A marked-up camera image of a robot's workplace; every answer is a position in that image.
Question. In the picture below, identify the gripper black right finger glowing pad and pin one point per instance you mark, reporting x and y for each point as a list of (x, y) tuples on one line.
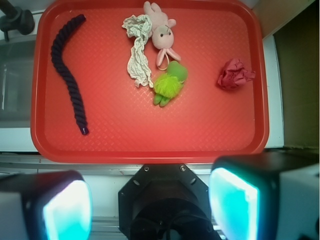
[(273, 195)]

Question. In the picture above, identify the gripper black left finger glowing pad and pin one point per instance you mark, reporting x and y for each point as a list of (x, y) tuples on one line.
[(45, 206)]

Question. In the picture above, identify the red paper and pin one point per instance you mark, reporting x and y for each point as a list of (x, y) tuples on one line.
[(234, 75)]

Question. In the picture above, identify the crumpled white paper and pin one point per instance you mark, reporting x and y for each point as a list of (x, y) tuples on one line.
[(139, 27)]

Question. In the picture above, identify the green plush toy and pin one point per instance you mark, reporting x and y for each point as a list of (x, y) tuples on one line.
[(168, 85)]

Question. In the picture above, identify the red plastic tray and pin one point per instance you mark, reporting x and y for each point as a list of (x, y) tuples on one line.
[(202, 123)]

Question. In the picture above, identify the pink plush bunny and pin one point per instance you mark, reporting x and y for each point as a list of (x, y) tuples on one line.
[(161, 34)]

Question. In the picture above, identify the black clamp knob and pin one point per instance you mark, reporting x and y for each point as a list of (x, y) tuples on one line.
[(15, 18)]

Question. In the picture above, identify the aluminium rail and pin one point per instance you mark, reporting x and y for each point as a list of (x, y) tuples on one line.
[(15, 162)]

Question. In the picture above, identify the black octagonal mount base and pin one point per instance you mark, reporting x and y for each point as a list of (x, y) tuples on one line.
[(165, 202)]

